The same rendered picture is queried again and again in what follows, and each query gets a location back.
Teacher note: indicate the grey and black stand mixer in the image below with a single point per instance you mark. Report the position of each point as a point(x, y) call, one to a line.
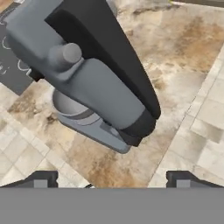
point(96, 78)

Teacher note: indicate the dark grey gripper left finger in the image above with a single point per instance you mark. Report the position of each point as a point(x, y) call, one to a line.
point(43, 178)

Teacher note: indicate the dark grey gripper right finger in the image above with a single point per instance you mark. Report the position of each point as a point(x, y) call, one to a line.
point(178, 178)

